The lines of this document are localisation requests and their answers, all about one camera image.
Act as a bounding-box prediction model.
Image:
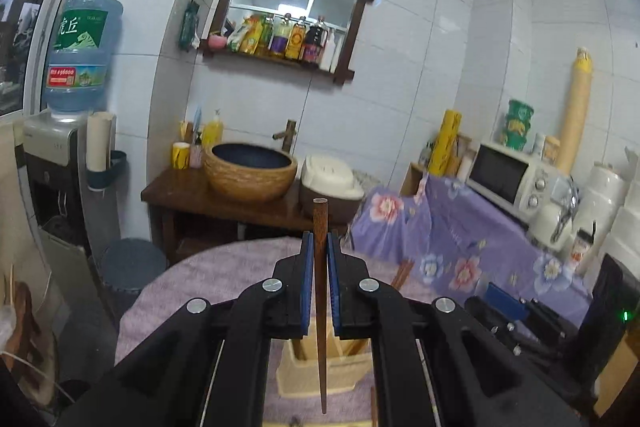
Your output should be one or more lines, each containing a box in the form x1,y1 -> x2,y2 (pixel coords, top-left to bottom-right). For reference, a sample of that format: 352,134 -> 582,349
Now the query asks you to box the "white plastic bottle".
330,32 -> 346,74
320,29 -> 336,70

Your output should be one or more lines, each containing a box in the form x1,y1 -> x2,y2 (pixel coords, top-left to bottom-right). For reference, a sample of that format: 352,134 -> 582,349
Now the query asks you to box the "cooking oil bottle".
257,14 -> 275,56

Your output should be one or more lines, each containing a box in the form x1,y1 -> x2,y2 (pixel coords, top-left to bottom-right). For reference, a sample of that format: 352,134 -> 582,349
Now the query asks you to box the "blue water jug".
44,0 -> 124,115

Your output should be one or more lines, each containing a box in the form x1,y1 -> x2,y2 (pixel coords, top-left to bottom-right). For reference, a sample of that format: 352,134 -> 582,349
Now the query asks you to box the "beige paper cup stack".
87,112 -> 114,172

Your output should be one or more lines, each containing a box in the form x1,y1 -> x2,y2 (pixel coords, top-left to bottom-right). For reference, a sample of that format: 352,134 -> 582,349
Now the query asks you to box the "amber sauce bottle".
285,17 -> 307,60

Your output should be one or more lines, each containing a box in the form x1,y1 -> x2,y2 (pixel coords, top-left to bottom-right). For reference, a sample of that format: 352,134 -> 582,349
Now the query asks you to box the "purple floral cloth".
347,174 -> 596,328

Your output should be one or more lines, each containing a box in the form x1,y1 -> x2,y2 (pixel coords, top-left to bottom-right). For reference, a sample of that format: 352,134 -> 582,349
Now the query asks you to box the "stack of white paper bowls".
575,147 -> 640,280

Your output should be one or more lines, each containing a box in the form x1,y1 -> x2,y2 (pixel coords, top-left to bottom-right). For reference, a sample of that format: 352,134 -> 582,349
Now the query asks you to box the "yellow patterned roll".
429,109 -> 463,178

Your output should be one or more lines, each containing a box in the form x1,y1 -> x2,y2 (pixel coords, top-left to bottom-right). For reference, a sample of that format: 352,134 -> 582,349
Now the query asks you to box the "striped purple tablecloth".
115,234 -> 416,427

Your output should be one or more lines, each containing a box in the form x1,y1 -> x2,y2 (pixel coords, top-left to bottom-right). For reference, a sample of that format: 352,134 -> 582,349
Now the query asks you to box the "dark soy sauce bottle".
301,17 -> 328,64

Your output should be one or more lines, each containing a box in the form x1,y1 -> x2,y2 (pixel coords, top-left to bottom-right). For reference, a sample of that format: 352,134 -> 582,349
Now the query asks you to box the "bronze faucet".
272,119 -> 299,153

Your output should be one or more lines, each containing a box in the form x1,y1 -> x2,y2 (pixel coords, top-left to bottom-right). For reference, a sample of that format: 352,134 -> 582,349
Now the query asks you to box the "yellow perforated utensil holder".
276,338 -> 375,398

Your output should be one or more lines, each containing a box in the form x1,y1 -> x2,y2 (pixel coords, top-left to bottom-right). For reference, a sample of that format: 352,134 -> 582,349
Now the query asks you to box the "tall stack of yellow cups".
556,48 -> 595,176

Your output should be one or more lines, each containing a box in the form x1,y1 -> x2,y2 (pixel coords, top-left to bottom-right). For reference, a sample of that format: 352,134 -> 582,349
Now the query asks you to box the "dark wooden vanity table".
141,167 -> 351,269

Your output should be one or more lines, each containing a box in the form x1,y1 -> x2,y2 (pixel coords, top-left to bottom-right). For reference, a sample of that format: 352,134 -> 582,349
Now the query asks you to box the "white electric kettle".
530,179 -> 581,251

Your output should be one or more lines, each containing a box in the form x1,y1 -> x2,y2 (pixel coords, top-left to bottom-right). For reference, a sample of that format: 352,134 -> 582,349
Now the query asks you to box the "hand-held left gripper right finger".
326,231 -> 583,427

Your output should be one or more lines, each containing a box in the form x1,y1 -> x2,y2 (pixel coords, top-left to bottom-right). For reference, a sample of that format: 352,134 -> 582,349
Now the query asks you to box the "green hanging packet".
179,0 -> 201,53

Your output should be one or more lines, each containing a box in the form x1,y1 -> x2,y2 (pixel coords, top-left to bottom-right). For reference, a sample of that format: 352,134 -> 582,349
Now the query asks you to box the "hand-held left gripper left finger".
57,231 -> 315,427

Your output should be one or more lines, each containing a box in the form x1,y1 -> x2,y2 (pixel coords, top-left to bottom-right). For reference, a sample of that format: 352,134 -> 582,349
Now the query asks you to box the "brown wooden stand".
9,281 -> 57,404

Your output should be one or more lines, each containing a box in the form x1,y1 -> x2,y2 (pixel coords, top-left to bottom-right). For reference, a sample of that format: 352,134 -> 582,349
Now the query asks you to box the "white and brown rice cooker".
299,153 -> 367,226

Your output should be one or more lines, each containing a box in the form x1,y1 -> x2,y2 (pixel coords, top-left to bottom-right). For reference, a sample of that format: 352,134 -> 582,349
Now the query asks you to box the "yellow soap bottle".
202,109 -> 225,148

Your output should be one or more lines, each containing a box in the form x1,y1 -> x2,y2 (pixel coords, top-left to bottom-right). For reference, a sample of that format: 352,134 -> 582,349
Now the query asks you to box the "grey blue waste bin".
97,238 -> 169,309

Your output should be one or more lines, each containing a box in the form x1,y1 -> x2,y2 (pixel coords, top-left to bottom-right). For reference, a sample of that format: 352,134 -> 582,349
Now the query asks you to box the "water dispenser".
22,109 -> 97,259

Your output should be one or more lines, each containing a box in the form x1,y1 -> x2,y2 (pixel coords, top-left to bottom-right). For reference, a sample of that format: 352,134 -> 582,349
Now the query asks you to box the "woven wash basin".
204,142 -> 300,204

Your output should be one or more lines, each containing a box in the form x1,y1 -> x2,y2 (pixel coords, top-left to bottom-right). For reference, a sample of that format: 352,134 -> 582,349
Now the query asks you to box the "white microwave oven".
467,142 -> 556,215

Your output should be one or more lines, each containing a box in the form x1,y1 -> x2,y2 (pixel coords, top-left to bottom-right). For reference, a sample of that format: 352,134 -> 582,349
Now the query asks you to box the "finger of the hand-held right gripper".
486,283 -> 573,335
464,296 -> 581,360

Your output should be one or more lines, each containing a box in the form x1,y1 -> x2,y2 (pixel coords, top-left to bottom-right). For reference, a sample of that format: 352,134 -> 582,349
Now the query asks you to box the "yellow toothbrush cup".
172,142 -> 192,170

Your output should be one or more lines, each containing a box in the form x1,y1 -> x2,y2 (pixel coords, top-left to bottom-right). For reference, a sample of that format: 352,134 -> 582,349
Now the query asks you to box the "window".
0,0 -> 97,118

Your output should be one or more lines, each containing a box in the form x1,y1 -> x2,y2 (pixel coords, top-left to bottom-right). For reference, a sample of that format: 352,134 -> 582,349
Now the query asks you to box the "milk tea paper cup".
570,222 -> 599,276

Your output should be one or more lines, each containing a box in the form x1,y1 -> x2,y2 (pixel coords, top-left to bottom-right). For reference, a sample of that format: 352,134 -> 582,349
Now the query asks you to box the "blue cup holder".
86,149 -> 129,192

